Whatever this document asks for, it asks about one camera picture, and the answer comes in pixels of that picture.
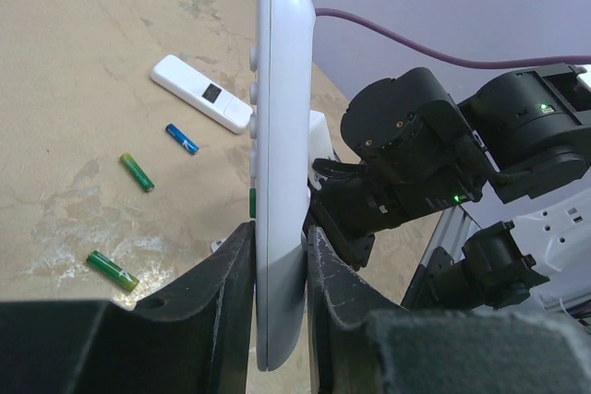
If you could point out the white remote with display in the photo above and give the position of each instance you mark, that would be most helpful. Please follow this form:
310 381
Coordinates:
202 93

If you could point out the white battery cover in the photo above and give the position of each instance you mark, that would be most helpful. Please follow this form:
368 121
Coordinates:
217 244

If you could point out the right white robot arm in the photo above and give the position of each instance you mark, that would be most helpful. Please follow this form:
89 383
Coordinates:
524 133

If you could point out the white remote control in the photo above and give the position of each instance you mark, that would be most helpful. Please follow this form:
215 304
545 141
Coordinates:
282 63

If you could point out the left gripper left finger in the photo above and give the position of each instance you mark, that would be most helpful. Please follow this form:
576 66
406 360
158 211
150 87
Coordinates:
191 336

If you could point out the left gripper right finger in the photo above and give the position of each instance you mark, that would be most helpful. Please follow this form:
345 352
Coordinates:
361 342

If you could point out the green battery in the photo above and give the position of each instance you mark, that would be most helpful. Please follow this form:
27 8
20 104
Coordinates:
141 178
112 271

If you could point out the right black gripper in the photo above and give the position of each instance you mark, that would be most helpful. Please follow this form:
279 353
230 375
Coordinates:
352 204

